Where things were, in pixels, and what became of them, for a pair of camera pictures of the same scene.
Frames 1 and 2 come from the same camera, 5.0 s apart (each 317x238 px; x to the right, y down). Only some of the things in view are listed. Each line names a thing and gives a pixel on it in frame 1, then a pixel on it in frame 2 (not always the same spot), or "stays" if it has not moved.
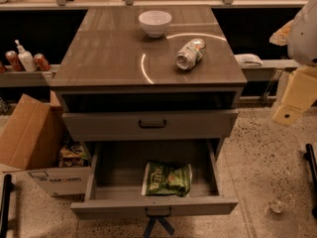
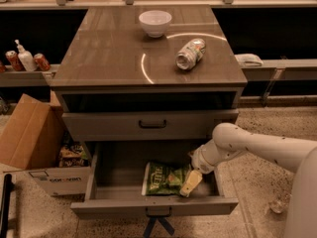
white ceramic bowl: x=155 y=23 stays
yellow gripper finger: x=300 y=94 -> x=204 y=159
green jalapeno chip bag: x=167 y=179 stays
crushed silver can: x=190 y=54 stays
